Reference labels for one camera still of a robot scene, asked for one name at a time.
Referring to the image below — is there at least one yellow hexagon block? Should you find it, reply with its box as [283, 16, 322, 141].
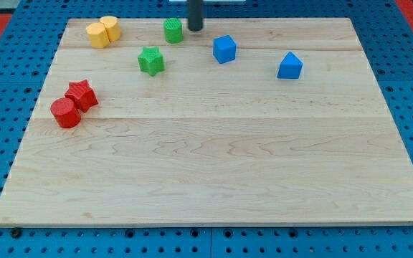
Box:
[86, 22, 110, 49]

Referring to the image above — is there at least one light wooden board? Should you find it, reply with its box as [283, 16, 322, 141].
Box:
[0, 18, 413, 228]

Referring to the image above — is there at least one blue cube block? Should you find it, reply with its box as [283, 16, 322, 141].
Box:
[213, 34, 237, 64]

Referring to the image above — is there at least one green star block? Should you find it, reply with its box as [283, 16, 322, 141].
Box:
[138, 47, 165, 76]

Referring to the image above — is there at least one blue triangular prism block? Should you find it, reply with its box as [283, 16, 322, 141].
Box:
[277, 52, 303, 80]

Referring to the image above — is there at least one green cylinder block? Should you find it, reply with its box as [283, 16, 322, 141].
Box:
[163, 18, 184, 44]

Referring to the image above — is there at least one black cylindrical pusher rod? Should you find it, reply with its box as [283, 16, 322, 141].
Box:
[187, 0, 204, 32]

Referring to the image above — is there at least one red star block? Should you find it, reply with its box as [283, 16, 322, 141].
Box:
[65, 80, 98, 113]

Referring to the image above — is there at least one yellow cylinder block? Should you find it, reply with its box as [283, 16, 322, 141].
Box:
[100, 16, 121, 42]

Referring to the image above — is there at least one red cylinder block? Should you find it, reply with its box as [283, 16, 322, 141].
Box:
[50, 97, 81, 128]

